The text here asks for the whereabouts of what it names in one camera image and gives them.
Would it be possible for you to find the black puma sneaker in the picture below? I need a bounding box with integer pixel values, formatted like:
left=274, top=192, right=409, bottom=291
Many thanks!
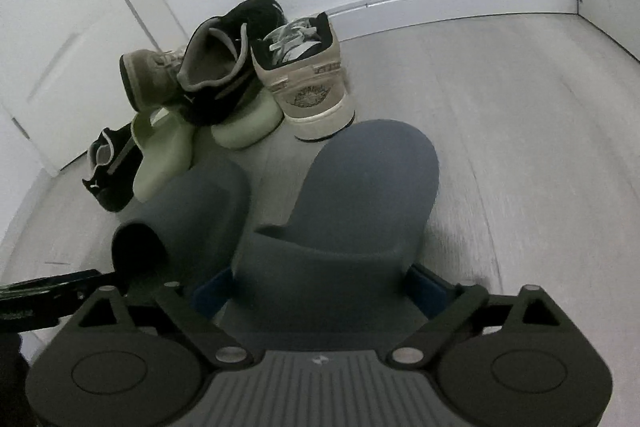
left=82, top=124, right=142, bottom=212
left=177, top=0, right=285, bottom=127

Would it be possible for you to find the light green slide sandal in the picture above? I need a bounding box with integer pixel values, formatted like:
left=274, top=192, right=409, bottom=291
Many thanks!
left=130, top=108, right=194, bottom=202
left=210, top=88, right=283, bottom=150

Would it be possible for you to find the beige jordan sneaker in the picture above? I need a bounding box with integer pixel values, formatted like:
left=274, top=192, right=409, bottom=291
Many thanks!
left=118, top=48, right=184, bottom=113
left=250, top=12, right=355, bottom=142

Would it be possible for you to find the grey-blue slide sandal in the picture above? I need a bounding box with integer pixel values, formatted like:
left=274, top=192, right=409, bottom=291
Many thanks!
left=222, top=119, right=439, bottom=336
left=112, top=157, right=250, bottom=301

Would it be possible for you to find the white door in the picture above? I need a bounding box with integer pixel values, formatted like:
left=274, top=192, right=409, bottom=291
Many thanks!
left=1, top=0, right=151, bottom=170

